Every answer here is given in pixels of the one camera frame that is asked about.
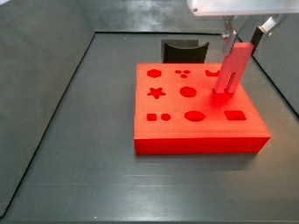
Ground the black curved holder block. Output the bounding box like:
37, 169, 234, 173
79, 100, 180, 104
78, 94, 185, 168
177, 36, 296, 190
161, 39, 209, 63

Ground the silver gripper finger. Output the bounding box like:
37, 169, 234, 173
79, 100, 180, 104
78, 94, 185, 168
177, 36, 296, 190
220, 16, 237, 55
249, 14, 286, 53

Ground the red shape-sorting block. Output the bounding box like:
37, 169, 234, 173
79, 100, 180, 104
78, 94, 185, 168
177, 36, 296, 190
133, 63, 270, 155

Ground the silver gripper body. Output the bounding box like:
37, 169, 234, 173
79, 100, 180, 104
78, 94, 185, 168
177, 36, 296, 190
186, 0, 299, 17

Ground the red double-square peg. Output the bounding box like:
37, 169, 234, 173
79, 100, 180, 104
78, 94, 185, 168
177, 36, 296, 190
213, 42, 253, 94

